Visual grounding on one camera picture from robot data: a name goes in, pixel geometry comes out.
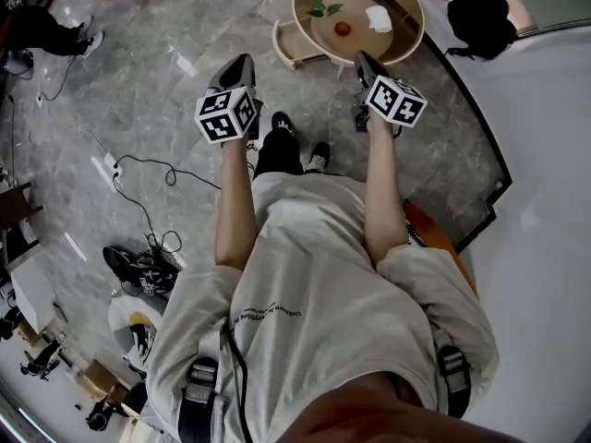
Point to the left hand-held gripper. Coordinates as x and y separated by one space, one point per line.
221 113

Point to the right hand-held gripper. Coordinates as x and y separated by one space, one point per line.
392 102

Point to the red apple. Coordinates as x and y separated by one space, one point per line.
342 29

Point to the white paper napkin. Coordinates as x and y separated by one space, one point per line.
379 18

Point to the green leaves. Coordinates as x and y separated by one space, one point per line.
323 9

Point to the person's right forearm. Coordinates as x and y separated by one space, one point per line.
383 192

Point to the person's left forearm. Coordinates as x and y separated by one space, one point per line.
235 201

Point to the round wooden table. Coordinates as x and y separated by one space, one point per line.
355 16

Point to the person's left shoe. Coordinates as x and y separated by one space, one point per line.
282 123

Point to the person's shoe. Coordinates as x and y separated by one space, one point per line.
318 155
282 123

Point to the person's black trousers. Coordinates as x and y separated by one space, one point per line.
277 155

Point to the person's right shoe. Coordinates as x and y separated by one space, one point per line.
318 155

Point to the round black bag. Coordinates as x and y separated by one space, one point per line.
480 21

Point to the white power strip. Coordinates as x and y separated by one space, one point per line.
113 164

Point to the person's light shirt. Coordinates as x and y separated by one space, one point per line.
323 270

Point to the black device bundle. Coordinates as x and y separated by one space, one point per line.
138 270

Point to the dark wooden chair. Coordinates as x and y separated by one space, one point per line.
18 206

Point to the grey printed cushion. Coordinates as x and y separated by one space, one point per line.
124 316

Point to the white box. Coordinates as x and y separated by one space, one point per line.
32 293

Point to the cardboard box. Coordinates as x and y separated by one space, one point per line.
99 379

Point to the person's chin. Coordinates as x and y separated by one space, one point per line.
369 413

